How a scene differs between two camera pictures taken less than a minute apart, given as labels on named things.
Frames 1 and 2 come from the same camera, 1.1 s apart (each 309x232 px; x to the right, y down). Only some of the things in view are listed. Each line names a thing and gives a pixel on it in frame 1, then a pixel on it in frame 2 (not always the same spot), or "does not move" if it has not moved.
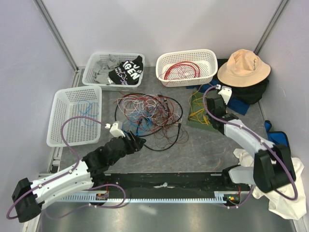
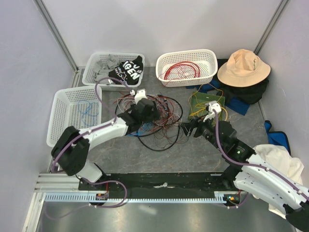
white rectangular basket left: x=67 y=102 does not move
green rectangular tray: x=197 y=115 does not move
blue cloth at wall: x=276 y=137 does not move
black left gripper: x=135 y=144 -> x=154 y=114
